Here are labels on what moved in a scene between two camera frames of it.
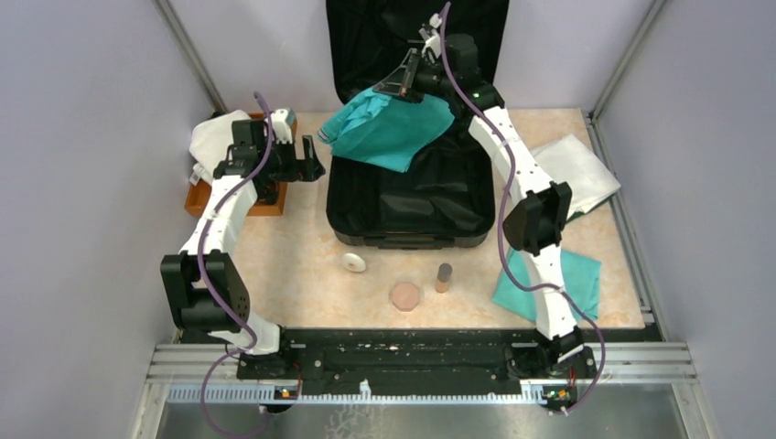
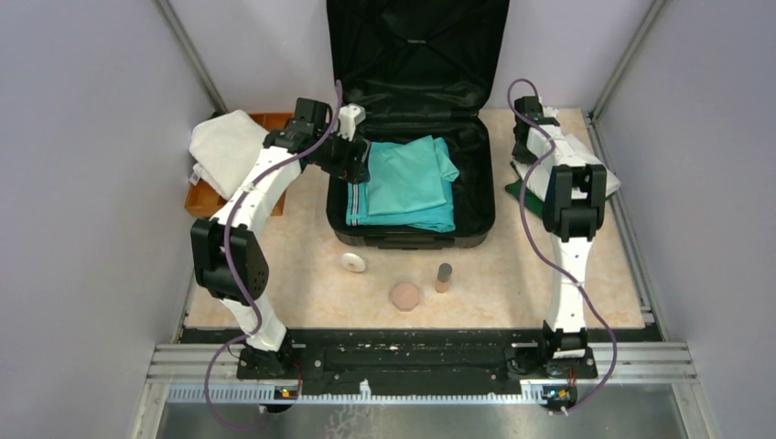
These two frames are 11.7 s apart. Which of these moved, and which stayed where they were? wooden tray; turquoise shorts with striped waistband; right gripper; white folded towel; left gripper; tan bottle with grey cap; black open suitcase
Moved: right gripper; left gripper; turquoise shorts with striped waistband
Stayed: black open suitcase; wooden tray; white folded towel; tan bottle with grey cap
